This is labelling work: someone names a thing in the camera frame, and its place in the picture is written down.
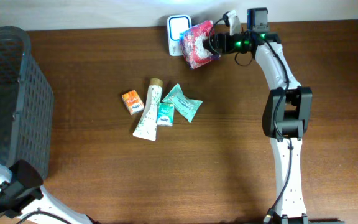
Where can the grey plastic mesh basket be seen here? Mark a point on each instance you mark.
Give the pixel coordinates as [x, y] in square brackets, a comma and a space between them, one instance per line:
[26, 103]

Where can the purple red tissue pack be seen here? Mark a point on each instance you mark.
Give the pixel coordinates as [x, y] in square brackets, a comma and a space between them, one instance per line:
[193, 50]

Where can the teal wet wipes pack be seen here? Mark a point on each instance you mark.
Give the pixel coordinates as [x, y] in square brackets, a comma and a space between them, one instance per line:
[185, 106]

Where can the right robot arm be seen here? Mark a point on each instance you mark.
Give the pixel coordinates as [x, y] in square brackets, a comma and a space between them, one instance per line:
[287, 111]

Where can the white barcode scanner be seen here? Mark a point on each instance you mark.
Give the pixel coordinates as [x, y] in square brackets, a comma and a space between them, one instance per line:
[176, 25]

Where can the white bamboo print tube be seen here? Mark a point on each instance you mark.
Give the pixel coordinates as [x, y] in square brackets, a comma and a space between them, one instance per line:
[147, 125]

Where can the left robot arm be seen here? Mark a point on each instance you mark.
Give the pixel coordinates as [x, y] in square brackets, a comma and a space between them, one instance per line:
[23, 196]

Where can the teal pocket tissue pack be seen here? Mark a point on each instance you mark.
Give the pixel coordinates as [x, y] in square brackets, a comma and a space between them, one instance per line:
[165, 114]

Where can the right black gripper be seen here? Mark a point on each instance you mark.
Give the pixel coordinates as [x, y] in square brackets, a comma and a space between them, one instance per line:
[217, 41]

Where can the orange pocket tissue pack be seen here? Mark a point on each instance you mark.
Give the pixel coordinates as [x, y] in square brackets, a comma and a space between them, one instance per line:
[133, 102]

